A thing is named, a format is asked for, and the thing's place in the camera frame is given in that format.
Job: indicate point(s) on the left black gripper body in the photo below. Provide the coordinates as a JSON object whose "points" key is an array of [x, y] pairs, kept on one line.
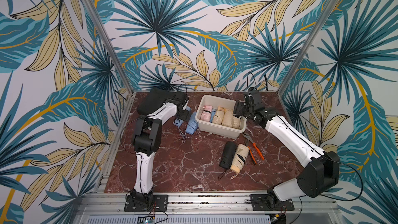
{"points": [[183, 115]]}

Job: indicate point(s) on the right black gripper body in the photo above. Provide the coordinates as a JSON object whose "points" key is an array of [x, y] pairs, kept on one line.
{"points": [[239, 109]]}

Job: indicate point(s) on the pink umbrella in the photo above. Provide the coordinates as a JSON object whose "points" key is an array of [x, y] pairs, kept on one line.
{"points": [[206, 113]]}

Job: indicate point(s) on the beige plastic storage box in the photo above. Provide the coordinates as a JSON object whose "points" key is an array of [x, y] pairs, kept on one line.
{"points": [[210, 127]]}

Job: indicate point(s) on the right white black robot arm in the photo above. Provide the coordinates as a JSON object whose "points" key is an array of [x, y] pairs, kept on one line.
{"points": [[321, 168]]}

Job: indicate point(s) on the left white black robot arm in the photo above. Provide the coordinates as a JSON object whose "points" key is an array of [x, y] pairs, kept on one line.
{"points": [[147, 139]]}

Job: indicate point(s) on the black folded umbrella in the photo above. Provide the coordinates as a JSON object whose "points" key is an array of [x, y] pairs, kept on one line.
{"points": [[227, 157]]}

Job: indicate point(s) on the black plastic tool case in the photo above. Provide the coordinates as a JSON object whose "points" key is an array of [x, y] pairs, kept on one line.
{"points": [[154, 101]]}

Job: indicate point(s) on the green circuit board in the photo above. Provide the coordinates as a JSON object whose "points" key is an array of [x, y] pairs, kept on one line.
{"points": [[145, 220]]}

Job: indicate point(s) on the orange handled pliers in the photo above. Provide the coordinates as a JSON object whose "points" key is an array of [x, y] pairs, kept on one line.
{"points": [[250, 142]]}

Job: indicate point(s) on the beige black strap umbrella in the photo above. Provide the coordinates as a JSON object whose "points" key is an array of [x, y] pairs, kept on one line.
{"points": [[239, 159]]}

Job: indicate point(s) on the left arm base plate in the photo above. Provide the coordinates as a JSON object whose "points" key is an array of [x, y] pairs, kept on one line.
{"points": [[137, 202]]}

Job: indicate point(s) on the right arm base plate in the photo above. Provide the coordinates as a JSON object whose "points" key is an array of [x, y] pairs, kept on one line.
{"points": [[266, 202]]}

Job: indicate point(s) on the aluminium front rail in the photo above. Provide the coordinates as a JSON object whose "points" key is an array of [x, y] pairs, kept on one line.
{"points": [[218, 207]]}

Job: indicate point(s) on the left aluminium corner post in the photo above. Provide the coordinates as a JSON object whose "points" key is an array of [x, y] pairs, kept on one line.
{"points": [[97, 22]]}

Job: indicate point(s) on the aluminium corner post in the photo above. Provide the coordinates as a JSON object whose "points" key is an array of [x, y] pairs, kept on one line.
{"points": [[97, 22], [329, 7]]}

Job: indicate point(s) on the right aluminium corner post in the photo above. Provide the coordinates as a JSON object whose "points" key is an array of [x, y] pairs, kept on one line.
{"points": [[329, 7]]}

